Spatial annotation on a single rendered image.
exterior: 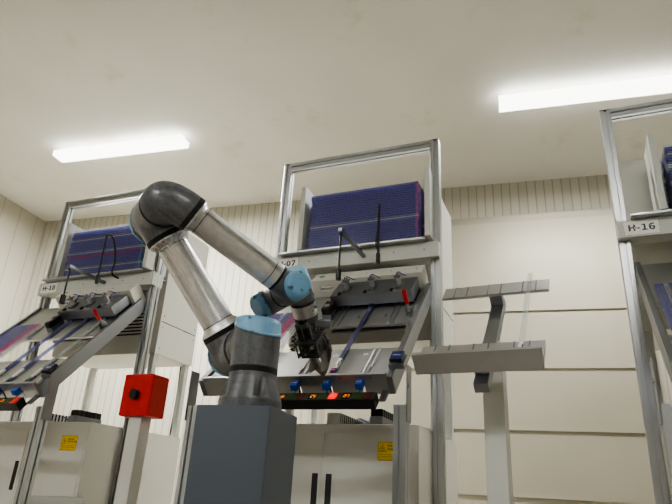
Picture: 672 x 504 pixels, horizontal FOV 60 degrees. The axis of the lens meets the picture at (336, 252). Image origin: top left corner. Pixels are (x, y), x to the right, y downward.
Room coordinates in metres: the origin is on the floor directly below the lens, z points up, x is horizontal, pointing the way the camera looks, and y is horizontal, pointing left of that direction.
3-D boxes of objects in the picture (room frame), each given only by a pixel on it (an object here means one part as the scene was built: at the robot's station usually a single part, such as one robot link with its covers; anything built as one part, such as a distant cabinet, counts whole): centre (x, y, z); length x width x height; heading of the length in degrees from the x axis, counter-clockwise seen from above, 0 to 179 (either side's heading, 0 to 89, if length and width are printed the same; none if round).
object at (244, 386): (1.43, 0.18, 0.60); 0.15 x 0.15 x 0.10
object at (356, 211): (2.38, -0.13, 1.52); 0.51 x 0.13 x 0.27; 67
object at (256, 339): (1.44, 0.19, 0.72); 0.13 x 0.12 x 0.14; 29
